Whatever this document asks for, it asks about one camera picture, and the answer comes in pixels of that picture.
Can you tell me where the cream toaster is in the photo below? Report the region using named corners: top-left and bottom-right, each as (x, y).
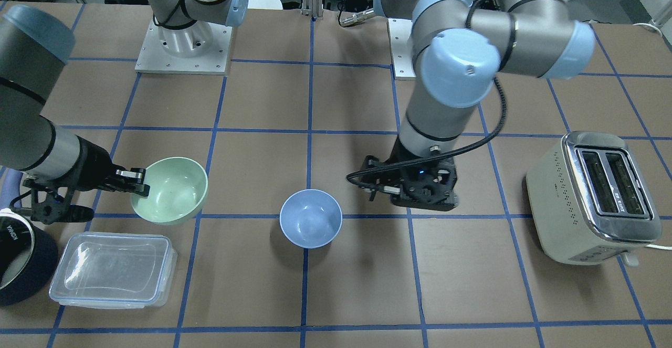
top-left (525, 131), bottom-right (662, 267)

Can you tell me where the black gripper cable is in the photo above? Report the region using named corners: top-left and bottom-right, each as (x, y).
top-left (345, 0), bottom-right (541, 202)

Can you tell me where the clear plastic food container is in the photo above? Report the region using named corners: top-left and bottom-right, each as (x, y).
top-left (48, 231), bottom-right (178, 309)

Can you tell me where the green bowl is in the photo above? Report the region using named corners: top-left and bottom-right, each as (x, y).
top-left (131, 157), bottom-right (209, 226)

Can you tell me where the dark blue saucepan with lid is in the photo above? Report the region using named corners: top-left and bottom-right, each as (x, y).
top-left (0, 167), bottom-right (59, 307)

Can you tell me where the blue bowl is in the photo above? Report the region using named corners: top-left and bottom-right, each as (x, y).
top-left (279, 188), bottom-right (343, 249)

